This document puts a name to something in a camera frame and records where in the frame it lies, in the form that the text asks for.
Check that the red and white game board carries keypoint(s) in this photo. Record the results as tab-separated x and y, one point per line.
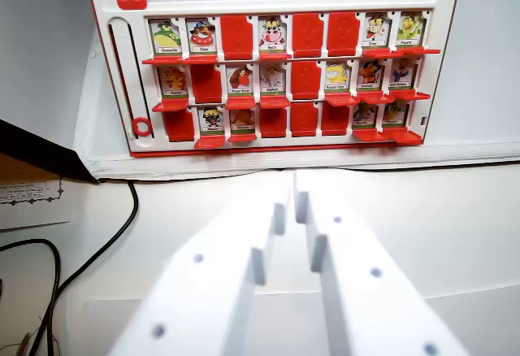
284	2

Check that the white printed paper card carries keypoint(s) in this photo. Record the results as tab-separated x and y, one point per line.
36	209

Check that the white base panel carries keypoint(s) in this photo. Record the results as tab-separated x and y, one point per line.
243	166

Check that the red board flap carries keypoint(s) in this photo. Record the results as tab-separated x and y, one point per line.
241	103

